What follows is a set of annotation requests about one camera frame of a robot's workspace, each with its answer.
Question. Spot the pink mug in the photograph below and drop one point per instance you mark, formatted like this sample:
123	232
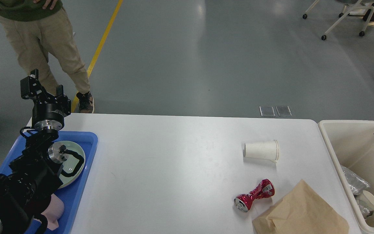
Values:
52	208

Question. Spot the mint green plate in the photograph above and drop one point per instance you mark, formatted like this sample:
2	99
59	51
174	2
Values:
72	162

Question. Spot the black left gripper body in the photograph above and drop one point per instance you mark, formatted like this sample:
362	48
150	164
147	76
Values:
46	116

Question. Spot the person in khaki trousers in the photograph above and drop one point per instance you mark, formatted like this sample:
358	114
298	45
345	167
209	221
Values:
37	28

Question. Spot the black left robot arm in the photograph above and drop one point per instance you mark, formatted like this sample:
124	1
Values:
26	193

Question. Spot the blue plastic tray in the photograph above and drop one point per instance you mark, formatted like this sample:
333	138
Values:
71	194

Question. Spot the clear floor marker plate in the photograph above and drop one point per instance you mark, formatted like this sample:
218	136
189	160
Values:
267	111

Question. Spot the aluminium foil tray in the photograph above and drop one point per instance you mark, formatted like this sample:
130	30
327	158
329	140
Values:
355	182

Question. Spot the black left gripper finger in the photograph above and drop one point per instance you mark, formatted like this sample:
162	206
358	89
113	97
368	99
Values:
62	101
31	88

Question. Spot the crushed red can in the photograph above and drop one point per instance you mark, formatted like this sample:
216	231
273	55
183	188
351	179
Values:
265	189

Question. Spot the beige plastic bin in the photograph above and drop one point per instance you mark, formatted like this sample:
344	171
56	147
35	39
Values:
351	144

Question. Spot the white paper cup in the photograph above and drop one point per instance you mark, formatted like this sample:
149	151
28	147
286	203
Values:
267	150

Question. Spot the brown paper bag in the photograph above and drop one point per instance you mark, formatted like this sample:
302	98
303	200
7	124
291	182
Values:
301	211

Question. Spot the paper cup in bin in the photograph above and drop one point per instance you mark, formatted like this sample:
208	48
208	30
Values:
366	200

